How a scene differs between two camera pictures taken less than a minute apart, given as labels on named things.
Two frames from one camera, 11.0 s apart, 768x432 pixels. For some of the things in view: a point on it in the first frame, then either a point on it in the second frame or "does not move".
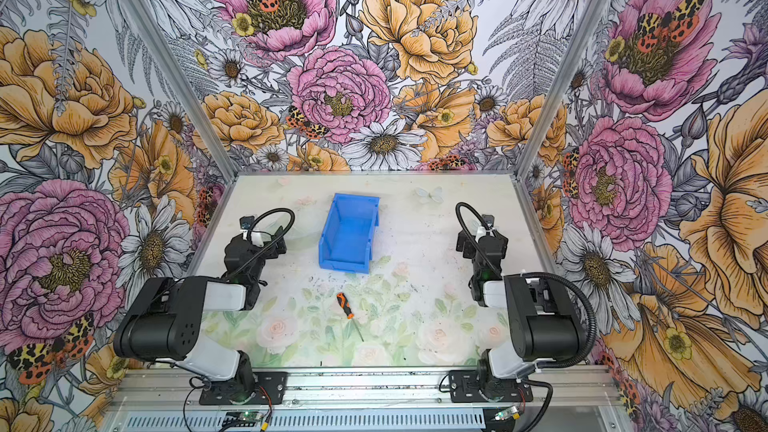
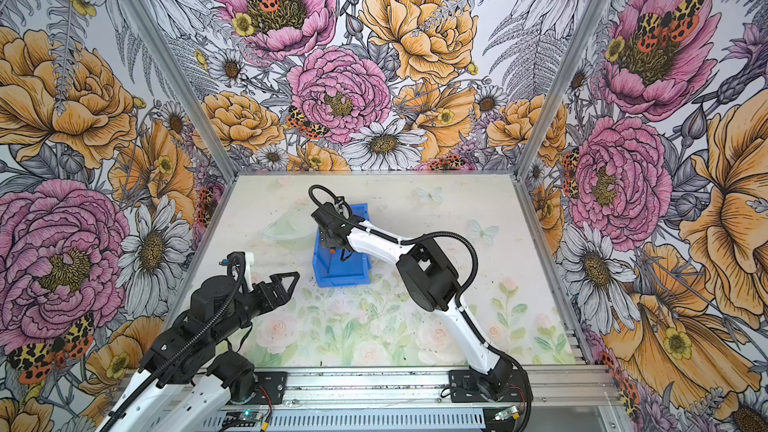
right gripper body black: [469, 254] → [327, 235]
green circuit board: [242, 418] does not move
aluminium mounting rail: [406, 389] does not move
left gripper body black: [270, 253] → [257, 302]
